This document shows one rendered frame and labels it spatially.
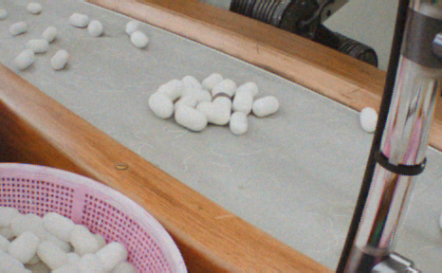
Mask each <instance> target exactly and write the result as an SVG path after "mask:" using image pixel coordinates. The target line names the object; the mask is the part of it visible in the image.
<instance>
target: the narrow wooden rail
mask: <svg viewBox="0 0 442 273"><path fill-rule="evenodd" d="M0 163H7V164H29V165H38V166H45V167H50V168H55V169H60V170H64V171H68V172H71V173H76V174H79V175H82V176H84V177H88V178H90V179H93V180H96V181H97V182H100V183H102V184H103V185H105V186H108V187H110V188H111V189H113V190H115V191H117V192H119V193H121V194H123V195H125V196H126V197H127V198H129V199H130V200H132V201H133V202H135V203H137V204H138V205H140V206H141V207H142V208H144V209H145V210H146V211H148V212H149V213H150V214H151V215H152V217H153V218H154V219H155V220H157V221H158V222H159V223H160V224H161V225H162V226H163V228H164V229H165V230H166V231H167V232H168V233H169V234H170V236H171V239H172V240H173V242H174V243H175V245H176V247H177V249H178V250H179V253H180V255H181V257H182V259H183V262H184V264H185V266H186V269H187V273H335V272H336V271H333V270H332V269H331V268H329V267H327V266H325V265H323V264H321V263H319V262H317V261H315V260H313V259H311V258H310V257H309V256H306V255H304V254H303V253H302V252H300V251H298V250H296V248H293V247H291V246H289V245H288V244H285V243H283V242H282V241H281V240H279V239H276V238H274V237H273V236H272V235H271V234H267V233H266V232H264V231H262V230H261V229H260V228H259V227H256V226H254V225H252V224H251V223H249V222H248V221H247V220H245V219H242V218H240V217H239V216H237V215H235V214H234V213H232V212H231V211H230V210H228V209H224V208H223V207H221V206H220V205H218V204H216V203H215V202H213V201H212V200H211V199H210V198H209V197H207V196H205V195H204V194H202V193H199V192H197V191H195V190H193V189H192V188H190V187H188V186H187V185H186V184H184V183H183V182H181V181H180V180H178V179H176V178H175V177H173V176H171V175H170V174H168V173H166V172H165V171H164V170H162V169H160V168H158V167H157V166H155V165H153V164H152V163H150V162H149V161H148V160H146V159H145V158H143V157H141V156H140V155H138V154H137V153H135V152H134V151H132V150H130V149H129V148H127V147H126V146H125V145H122V144H120V143H119V142H118V141H116V140H115V139H113V138H112V137H111V136H109V135H108V134H106V133H105V132H104V131H102V130H99V129H98V128H97V127H95V126H93V125H92V124H91V123H89V122H88V121H86V119H82V118H81V117H79V116H78V115H77V114H76V113H74V112H73V111H70V110H69V109H68V108H66V107H65V106H64V105H62V104H60V103H59V102H57V101H56V100H55V99H53V98H52V97H50V96H49V95H48V94H46V93H44V92H43V91H42V90H40V89H39V88H36V86H34V84H31V83H30V82H28V81H26V80H25V79H24V78H22V77H20V76H19V75H18V74H17V73H14V72H13V71H12V70H10V69H9V68H8V67H7V66H5V65H4V64H1V63H0Z"/></svg>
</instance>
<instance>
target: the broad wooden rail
mask: <svg viewBox="0 0 442 273"><path fill-rule="evenodd" d="M83 1H84V2H87V3H90V4H93V5H95V6H99V7H101V8H105V9H108V10H112V11H114V12H117V13H119V14H121V15H125V16H127V17H129V18H133V19H135V20H138V21H141V22H143V23H145V24H147V25H152V26H154V27H157V28H162V29H163V30H165V31H168V32H172V33H173V34H175V35H178V36H180V37H184V38H186V39H189V40H191V41H194V42H196V43H197V44H201V45H204V46H207V47H210V48H212V49H214V50H216V51H218V52H223V53H226V54H228V55H230V56H232V57H233V58H236V59H238V60H240V61H243V62H245V63H248V64H250V65H253V66H255V67H259V68H262V69H265V70H266V71H269V72H270V73H272V74H275V75H277V76H280V77H282V78H284V79H286V80H288V81H291V82H294V83H297V84H298V85H300V86H302V87H304V88H307V89H309V90H311V91H313V92H315V93H318V94H320V95H322V96H324V97H326V98H329V99H330V100H333V101H335V102H337V103H339V104H342V105H345V106H348V107H349V108H352V109H354V110H355V111H358V112H361V110H364V108H372V109H373V110H374V111H375V112H376V113H377V114H378V111H379V107H380V101H381V98H382V95H383V88H384V84H385V78H386V75H387V72H386V71H383V70H381V69H378V68H377V67H374V66H372V65H369V64H367V63H365V62H362V61H360V60H357V59H354V58H353V57H350V56H348V55H345V54H342V53H341V52H338V51H336V50H334V49H331V48H329V47H327V46H324V45H320V44H317V43H315V42H312V41H310V40H307V39H305V38H303V37H301V36H298V35H295V34H292V33H291V32H288V31H285V30H282V29H279V28H276V27H273V26H271V25H268V24H264V23H261V22H258V21H255V20H253V19H251V18H248V17H246V16H243V15H241V14H238V13H233V12H230V11H227V10H225V9H221V8H216V7H214V6H212V5H209V4H206V3H201V2H199V1H196V0H83ZM429 146H431V147H433V148H434V149H436V150H437V151H438V152H439V151H440V152H442V97H440V100H439V104H438V107H437V113H436V116H435V121H434V123H433V130H432V133H431V138H430V140H429Z"/></svg>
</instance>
